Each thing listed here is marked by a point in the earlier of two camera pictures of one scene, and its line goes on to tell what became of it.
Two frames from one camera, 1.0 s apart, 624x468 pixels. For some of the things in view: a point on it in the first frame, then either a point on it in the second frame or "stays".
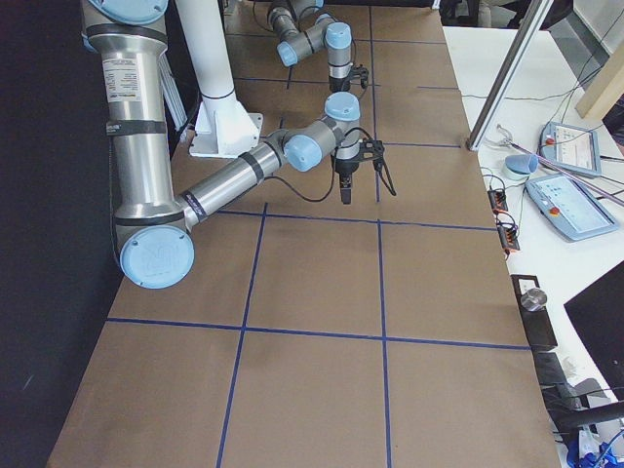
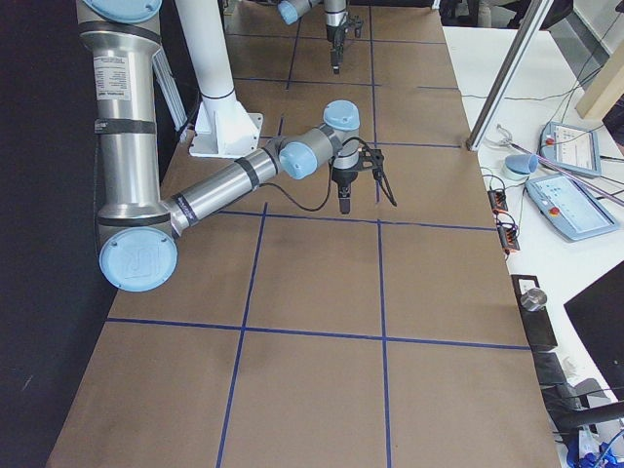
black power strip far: [498, 200] stays
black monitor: [598, 312] stays
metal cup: [533, 299] stays
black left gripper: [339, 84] to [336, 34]
